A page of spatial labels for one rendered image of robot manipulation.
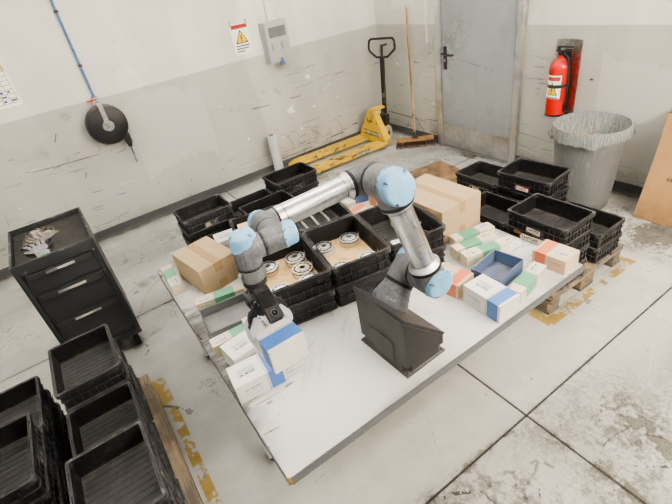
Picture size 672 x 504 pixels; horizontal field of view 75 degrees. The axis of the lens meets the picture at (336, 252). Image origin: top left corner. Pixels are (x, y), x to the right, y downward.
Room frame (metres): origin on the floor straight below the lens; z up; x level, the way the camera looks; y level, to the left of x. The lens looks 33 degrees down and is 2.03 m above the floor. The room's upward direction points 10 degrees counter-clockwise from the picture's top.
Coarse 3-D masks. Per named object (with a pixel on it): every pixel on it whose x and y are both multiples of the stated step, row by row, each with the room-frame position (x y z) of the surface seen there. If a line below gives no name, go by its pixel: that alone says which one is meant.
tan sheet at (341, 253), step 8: (336, 240) 1.97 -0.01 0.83; (360, 240) 1.93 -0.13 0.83; (336, 248) 1.90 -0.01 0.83; (344, 248) 1.88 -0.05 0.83; (352, 248) 1.87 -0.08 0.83; (360, 248) 1.85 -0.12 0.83; (368, 248) 1.84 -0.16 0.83; (328, 256) 1.84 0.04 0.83; (336, 256) 1.82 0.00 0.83; (344, 256) 1.81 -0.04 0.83; (352, 256) 1.80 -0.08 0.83
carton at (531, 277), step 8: (536, 264) 1.56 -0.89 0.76; (528, 272) 1.52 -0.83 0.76; (536, 272) 1.51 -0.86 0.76; (544, 272) 1.53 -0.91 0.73; (520, 280) 1.48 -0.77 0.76; (528, 280) 1.47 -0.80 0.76; (536, 280) 1.48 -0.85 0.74; (512, 288) 1.43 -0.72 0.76; (520, 288) 1.42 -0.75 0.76; (528, 288) 1.44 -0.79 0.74; (520, 296) 1.40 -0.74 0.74
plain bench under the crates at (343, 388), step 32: (448, 256) 1.83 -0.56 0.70; (192, 288) 1.97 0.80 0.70; (544, 288) 1.46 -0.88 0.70; (192, 320) 1.69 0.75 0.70; (320, 320) 1.52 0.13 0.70; (352, 320) 1.49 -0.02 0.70; (448, 320) 1.38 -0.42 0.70; (480, 320) 1.34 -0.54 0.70; (512, 320) 1.33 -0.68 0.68; (320, 352) 1.33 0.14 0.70; (352, 352) 1.29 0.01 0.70; (448, 352) 1.20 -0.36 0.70; (288, 384) 1.19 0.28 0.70; (320, 384) 1.16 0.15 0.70; (352, 384) 1.13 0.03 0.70; (384, 384) 1.10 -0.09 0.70; (416, 384) 1.08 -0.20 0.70; (256, 416) 1.07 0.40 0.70; (288, 416) 1.04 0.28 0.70; (320, 416) 1.02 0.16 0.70; (352, 416) 0.99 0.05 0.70; (384, 416) 0.99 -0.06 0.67; (288, 448) 0.91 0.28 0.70; (320, 448) 0.89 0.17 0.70; (288, 480) 0.81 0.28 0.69
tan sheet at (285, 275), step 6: (306, 258) 1.85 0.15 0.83; (282, 264) 1.84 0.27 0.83; (282, 270) 1.79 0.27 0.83; (288, 270) 1.78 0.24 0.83; (276, 276) 1.75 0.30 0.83; (282, 276) 1.74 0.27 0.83; (288, 276) 1.73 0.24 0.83; (270, 282) 1.71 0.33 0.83; (276, 282) 1.70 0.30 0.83; (282, 282) 1.69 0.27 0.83; (288, 282) 1.68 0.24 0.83; (294, 282) 1.67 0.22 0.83; (270, 288) 1.66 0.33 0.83
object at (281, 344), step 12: (264, 324) 1.05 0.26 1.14; (276, 324) 1.04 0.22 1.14; (288, 324) 1.03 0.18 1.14; (264, 336) 1.00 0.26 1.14; (276, 336) 0.99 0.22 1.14; (288, 336) 0.98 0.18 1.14; (300, 336) 0.97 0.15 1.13; (264, 348) 0.95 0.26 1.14; (276, 348) 0.94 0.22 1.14; (288, 348) 0.95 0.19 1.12; (300, 348) 0.97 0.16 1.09; (276, 360) 0.93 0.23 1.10; (288, 360) 0.95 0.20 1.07; (276, 372) 0.93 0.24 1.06
